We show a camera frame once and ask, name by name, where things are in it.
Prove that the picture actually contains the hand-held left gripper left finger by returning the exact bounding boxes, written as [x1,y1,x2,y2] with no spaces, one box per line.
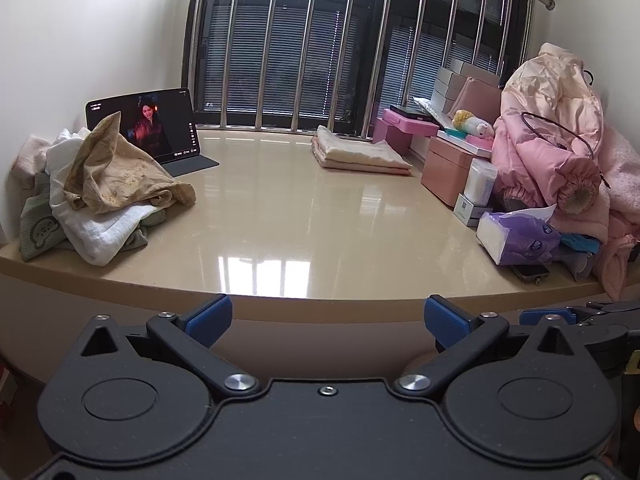
[75,294,262,404]

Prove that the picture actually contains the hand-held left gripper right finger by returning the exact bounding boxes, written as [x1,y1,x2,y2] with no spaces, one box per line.
[394,296,582,402]

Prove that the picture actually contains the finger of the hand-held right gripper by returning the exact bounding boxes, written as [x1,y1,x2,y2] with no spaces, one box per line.
[519,307,640,348]
[586,300,640,319]

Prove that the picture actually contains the beige floral cloth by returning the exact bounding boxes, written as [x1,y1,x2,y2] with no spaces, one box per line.
[62,111,197,216]

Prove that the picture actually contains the smartphone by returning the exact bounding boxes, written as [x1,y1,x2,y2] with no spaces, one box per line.
[511,262,552,284]

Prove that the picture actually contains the grey pouch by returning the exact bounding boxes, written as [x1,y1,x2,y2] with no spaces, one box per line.
[554,249,593,282]

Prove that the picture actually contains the teal packet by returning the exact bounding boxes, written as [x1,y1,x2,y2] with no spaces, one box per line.
[559,233,602,254]

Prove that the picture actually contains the pink fluffy blanket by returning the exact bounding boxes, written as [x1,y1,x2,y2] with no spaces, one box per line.
[594,125,640,302]

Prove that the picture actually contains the small white box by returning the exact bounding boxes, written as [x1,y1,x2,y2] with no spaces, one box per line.
[453,195,494,227]

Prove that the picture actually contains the white towel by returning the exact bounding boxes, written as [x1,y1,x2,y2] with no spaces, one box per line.
[45,127,167,267]

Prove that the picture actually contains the clear cotton pad pack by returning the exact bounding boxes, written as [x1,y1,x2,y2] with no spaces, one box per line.
[463,159,499,207]

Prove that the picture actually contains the pink storage box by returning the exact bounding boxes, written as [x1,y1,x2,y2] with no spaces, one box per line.
[421,136,482,209]

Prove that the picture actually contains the pink puffer jacket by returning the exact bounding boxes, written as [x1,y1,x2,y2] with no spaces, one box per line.
[490,110,615,242]

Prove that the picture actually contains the grey tablet keyboard cover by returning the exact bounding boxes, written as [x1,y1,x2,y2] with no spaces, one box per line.
[162,152,221,179]

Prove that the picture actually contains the white teal flat box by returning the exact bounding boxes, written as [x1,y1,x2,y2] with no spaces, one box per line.
[436,127,496,155]

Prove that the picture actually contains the folded cream pink cloth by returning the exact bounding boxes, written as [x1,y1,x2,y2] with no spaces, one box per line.
[311,125,413,177]

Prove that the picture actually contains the pink foam block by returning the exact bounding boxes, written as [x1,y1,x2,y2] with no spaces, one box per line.
[372,117,417,157]

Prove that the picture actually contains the green towel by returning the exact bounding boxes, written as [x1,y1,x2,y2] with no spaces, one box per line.
[19,172,168,262]

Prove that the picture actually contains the flat pink box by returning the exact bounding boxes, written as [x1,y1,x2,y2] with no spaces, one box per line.
[382,108,442,137]

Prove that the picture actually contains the yellow white plush toy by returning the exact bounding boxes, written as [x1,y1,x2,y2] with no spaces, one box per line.
[452,109,497,139]

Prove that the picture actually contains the black tablet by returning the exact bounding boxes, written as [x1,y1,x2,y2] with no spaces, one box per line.
[85,88,202,165]

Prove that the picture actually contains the flat black box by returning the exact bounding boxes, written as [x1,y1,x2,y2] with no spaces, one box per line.
[390,104,437,122]

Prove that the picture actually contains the silver foil pack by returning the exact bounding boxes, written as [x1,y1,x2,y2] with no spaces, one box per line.
[412,96,458,129]

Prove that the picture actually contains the white cardboard box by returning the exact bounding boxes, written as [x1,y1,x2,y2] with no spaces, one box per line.
[431,82,462,102]
[460,61,502,89]
[434,66,470,87]

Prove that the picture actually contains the peach satin jacket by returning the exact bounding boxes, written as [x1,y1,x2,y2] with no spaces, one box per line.
[500,42,607,162]

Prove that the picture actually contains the pale pink cloth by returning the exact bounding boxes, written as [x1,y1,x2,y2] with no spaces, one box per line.
[11,134,53,191]

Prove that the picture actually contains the black framed window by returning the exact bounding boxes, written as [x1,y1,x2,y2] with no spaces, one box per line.
[182,0,535,142]

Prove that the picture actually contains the metal window guard bars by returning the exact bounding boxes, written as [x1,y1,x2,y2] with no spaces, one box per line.
[187,0,532,137]

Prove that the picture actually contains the black cable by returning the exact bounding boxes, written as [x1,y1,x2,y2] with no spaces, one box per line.
[521,69,612,189]

